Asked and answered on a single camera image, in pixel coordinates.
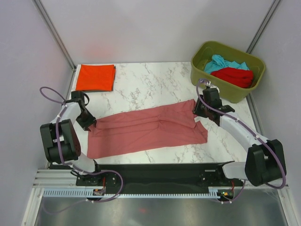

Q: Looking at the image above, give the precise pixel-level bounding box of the white slotted cable duct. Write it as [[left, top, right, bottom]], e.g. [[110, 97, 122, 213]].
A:
[[43, 187, 235, 199]]

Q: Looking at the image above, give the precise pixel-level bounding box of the olive green plastic basket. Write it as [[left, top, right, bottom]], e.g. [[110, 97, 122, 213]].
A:
[[190, 41, 266, 103]]

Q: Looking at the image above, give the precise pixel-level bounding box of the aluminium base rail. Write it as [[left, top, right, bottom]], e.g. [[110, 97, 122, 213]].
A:
[[33, 169, 282, 187]]

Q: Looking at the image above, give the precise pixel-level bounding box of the pink t-shirt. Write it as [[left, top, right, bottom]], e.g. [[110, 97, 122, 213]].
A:
[[87, 99, 208, 159]]

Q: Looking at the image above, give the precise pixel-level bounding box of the left aluminium frame post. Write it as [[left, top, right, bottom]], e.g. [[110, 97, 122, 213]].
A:
[[32, 0, 76, 71]]

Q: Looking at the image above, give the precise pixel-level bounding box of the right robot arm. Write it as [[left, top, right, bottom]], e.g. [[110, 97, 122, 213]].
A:
[[194, 87, 286, 189]]

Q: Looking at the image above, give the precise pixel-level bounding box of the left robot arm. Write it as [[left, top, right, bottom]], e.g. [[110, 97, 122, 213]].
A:
[[40, 91, 103, 185]]

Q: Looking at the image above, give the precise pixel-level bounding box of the folded orange t-shirt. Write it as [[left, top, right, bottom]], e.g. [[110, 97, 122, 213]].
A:
[[75, 64, 115, 91]]

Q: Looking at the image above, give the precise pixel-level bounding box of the turquoise t-shirt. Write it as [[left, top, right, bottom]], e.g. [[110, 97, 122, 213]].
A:
[[204, 55, 249, 74]]

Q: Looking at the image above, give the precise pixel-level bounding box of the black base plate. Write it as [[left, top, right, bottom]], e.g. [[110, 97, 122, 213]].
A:
[[71, 163, 243, 194]]

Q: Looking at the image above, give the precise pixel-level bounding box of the red t-shirt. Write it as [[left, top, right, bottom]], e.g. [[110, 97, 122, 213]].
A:
[[211, 67, 253, 89]]

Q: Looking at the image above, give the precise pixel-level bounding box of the right aluminium frame post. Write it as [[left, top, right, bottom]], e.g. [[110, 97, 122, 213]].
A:
[[246, 0, 282, 54]]

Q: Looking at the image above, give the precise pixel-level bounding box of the aluminium frame post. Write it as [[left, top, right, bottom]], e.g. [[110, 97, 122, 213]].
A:
[[246, 0, 282, 54], [32, 0, 76, 71]]

